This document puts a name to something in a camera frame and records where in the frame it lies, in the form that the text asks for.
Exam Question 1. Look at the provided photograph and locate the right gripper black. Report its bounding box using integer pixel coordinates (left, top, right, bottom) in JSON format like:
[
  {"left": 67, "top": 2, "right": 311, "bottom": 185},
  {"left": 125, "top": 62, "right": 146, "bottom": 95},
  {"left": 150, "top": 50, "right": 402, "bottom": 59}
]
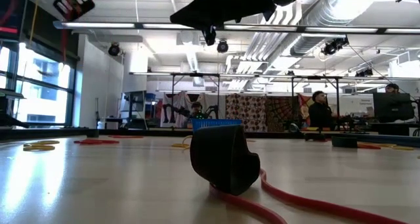
[{"left": 170, "top": 0, "right": 276, "bottom": 30}]

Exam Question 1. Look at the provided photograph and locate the black ceiling spotlight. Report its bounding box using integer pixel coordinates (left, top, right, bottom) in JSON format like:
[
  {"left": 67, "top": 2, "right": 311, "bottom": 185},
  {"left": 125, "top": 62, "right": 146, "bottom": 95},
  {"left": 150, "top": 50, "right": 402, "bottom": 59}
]
[
  {"left": 354, "top": 68, "right": 374, "bottom": 78},
  {"left": 320, "top": 36, "right": 349, "bottom": 56},
  {"left": 216, "top": 39, "right": 230, "bottom": 54},
  {"left": 107, "top": 42, "right": 121, "bottom": 57}
]

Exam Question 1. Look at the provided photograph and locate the white hanging cloth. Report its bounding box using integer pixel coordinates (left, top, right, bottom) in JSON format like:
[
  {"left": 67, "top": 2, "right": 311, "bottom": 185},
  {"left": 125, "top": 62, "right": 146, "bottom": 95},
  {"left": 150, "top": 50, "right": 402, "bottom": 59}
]
[{"left": 159, "top": 91, "right": 227, "bottom": 129}]

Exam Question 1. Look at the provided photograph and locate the person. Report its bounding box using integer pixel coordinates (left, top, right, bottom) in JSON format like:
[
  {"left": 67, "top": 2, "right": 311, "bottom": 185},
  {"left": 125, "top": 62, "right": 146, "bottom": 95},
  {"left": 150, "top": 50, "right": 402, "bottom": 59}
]
[
  {"left": 307, "top": 90, "right": 334, "bottom": 129},
  {"left": 384, "top": 82, "right": 401, "bottom": 94},
  {"left": 188, "top": 101, "right": 206, "bottom": 120}
]

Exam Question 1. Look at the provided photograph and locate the overhead beam with light strips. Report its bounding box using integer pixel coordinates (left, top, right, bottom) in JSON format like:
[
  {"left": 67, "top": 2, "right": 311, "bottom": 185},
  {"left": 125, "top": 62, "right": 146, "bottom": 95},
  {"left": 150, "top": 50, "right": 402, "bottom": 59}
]
[{"left": 53, "top": 19, "right": 420, "bottom": 35}]

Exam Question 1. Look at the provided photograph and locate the brown patterned hanging cloth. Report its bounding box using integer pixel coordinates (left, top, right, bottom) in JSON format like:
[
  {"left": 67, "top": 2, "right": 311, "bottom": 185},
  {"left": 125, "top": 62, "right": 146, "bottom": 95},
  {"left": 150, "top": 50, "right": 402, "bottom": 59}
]
[{"left": 224, "top": 93, "right": 267, "bottom": 133}]

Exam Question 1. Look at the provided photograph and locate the workstation cart with monitor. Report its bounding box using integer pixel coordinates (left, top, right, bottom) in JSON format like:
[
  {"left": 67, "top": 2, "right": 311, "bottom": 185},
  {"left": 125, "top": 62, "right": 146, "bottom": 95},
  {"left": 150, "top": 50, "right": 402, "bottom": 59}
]
[{"left": 119, "top": 89, "right": 148, "bottom": 130}]

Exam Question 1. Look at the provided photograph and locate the blue plastic basket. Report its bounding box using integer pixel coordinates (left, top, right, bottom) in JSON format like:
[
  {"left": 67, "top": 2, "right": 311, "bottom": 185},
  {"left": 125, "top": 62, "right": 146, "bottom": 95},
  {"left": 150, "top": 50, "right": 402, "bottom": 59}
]
[{"left": 191, "top": 118, "right": 243, "bottom": 135}]

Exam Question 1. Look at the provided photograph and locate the dark orange patterned cloth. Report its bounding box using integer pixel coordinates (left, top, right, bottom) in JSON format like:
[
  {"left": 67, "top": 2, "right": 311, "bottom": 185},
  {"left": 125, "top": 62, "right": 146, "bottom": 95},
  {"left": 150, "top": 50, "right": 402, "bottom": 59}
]
[{"left": 265, "top": 95, "right": 300, "bottom": 131}]

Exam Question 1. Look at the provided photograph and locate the colourful patterned cloth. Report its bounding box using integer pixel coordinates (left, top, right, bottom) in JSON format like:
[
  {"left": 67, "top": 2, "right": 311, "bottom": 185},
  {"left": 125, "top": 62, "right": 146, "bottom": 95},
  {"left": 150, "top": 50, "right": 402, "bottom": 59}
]
[{"left": 297, "top": 93, "right": 312, "bottom": 120}]

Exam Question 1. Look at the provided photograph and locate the large window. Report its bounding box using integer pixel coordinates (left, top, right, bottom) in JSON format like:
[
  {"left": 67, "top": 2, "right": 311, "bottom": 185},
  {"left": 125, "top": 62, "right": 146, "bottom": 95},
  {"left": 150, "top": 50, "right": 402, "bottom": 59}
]
[{"left": 0, "top": 41, "right": 77, "bottom": 128}]

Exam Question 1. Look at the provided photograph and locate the monitor with red bar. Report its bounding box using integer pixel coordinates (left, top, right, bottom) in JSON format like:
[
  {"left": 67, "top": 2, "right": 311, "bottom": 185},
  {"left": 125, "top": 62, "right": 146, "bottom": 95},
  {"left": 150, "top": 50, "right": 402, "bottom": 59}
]
[{"left": 0, "top": 0, "right": 29, "bottom": 43}]

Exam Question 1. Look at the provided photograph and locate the grey desk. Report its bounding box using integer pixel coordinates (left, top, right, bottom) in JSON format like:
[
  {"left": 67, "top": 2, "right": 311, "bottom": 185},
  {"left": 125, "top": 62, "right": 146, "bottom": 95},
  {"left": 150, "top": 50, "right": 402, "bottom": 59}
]
[{"left": 0, "top": 88, "right": 26, "bottom": 100}]

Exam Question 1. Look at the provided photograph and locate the black background monitor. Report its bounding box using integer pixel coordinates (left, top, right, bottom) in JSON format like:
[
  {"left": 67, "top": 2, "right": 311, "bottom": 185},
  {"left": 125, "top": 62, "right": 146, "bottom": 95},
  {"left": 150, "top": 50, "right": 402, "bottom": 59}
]
[{"left": 372, "top": 91, "right": 415, "bottom": 123}]

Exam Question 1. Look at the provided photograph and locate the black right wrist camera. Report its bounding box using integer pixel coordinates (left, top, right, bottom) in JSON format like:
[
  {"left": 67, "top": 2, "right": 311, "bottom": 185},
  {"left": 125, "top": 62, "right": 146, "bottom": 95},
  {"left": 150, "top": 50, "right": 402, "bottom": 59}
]
[{"left": 201, "top": 25, "right": 218, "bottom": 47}]

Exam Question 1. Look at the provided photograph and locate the black background rig frame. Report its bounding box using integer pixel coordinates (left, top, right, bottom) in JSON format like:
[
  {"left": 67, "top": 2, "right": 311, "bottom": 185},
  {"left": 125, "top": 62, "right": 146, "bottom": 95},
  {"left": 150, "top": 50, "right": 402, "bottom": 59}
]
[
  {"left": 129, "top": 71, "right": 221, "bottom": 129},
  {"left": 259, "top": 74, "right": 345, "bottom": 129}
]

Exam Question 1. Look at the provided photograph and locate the silver ventilation duct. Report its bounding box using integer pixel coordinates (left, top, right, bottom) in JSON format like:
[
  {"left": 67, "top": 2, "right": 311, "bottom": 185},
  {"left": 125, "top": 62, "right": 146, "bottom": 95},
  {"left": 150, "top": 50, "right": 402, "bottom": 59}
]
[{"left": 290, "top": 0, "right": 400, "bottom": 57}]

